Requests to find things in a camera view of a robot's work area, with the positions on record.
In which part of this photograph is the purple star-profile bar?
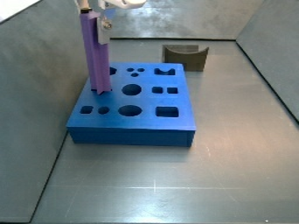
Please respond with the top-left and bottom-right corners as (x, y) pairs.
(79, 8), (111, 95)

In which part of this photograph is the blue foam shape board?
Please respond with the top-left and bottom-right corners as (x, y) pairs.
(67, 62), (196, 147)

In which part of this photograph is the dark curved fixture stand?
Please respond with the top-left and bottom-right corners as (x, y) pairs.
(163, 45), (210, 72)

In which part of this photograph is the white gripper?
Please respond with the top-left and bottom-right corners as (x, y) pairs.
(77, 0), (147, 45)

